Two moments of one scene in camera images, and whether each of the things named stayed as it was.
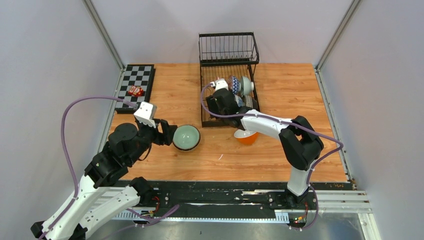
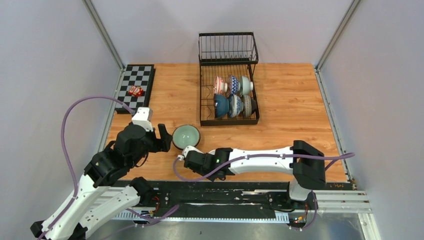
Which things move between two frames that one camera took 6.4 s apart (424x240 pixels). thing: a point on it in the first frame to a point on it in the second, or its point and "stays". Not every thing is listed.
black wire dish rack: x=222 y=55 stays
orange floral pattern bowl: x=221 y=81 stays
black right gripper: x=212 y=103 to x=202 y=173
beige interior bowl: x=247 y=101 stays
